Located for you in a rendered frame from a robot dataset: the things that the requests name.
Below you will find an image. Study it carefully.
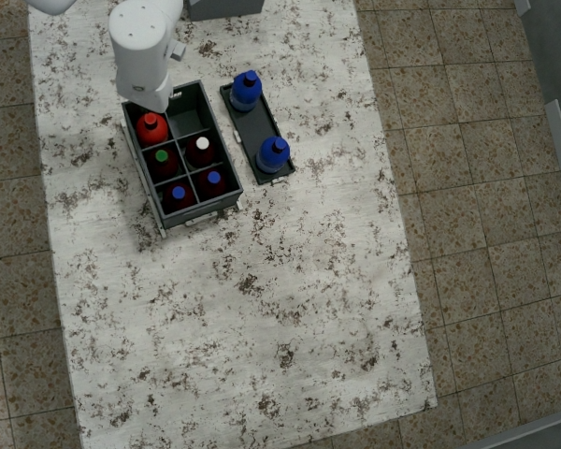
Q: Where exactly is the red labeled bottle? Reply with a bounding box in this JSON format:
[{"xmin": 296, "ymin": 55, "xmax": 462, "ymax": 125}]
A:
[{"xmin": 136, "ymin": 113, "xmax": 168, "ymax": 149}]

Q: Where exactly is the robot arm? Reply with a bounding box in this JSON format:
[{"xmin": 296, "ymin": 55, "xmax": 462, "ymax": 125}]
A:
[{"xmin": 22, "ymin": 0, "xmax": 186, "ymax": 92}]

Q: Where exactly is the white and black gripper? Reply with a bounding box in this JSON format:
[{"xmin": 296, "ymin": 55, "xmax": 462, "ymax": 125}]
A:
[{"xmin": 116, "ymin": 67, "xmax": 173, "ymax": 114}]

